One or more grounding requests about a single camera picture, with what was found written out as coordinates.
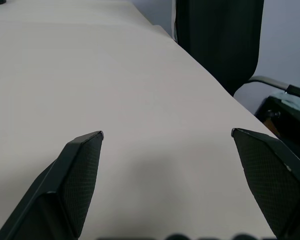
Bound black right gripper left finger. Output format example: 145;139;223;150
0;130;105;240

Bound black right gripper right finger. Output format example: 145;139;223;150
231;127;300;240

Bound black office chair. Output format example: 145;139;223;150
174;0;300;141

